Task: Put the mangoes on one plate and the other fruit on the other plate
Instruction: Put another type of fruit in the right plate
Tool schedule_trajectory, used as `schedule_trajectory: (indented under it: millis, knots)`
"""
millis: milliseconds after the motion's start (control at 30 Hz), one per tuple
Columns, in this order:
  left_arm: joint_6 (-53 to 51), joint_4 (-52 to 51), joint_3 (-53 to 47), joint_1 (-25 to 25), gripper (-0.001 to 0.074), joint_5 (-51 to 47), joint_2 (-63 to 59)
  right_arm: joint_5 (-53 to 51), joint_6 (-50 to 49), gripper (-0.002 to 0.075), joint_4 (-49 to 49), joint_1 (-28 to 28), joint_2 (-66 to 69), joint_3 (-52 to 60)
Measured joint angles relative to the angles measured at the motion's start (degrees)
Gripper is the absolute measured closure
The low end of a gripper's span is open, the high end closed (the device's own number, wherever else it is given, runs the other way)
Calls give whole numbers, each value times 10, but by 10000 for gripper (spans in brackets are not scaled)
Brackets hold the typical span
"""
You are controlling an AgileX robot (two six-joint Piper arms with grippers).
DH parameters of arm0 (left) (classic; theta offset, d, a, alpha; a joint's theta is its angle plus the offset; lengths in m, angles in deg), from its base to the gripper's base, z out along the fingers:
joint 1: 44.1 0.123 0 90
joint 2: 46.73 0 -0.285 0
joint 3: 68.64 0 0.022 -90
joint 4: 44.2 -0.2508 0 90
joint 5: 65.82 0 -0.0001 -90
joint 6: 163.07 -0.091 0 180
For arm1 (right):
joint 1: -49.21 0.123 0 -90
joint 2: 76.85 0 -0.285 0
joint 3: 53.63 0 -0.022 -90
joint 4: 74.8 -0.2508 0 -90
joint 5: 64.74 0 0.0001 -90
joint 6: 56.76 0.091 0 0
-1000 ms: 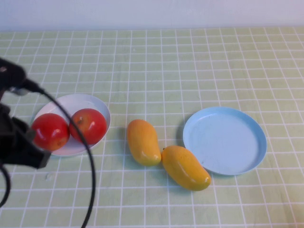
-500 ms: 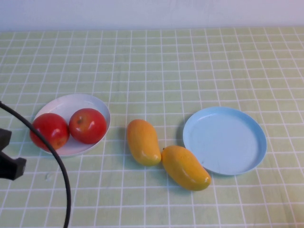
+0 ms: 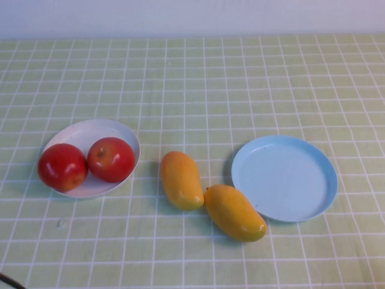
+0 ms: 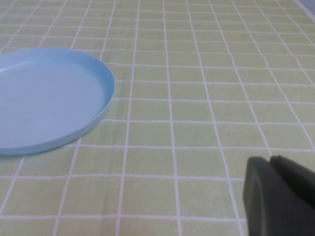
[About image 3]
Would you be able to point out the green checked tablecloth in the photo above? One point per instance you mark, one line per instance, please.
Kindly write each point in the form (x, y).
(270, 90)

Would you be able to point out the white round plate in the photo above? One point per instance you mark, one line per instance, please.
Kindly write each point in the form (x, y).
(87, 131)

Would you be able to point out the yellow mango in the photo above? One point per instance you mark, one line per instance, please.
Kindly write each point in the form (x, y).
(180, 180)
(234, 213)

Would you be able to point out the light blue round plate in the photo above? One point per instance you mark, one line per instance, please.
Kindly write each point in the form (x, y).
(282, 180)

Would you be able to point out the red apple with stem dimple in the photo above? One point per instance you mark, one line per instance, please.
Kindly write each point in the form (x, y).
(111, 159)

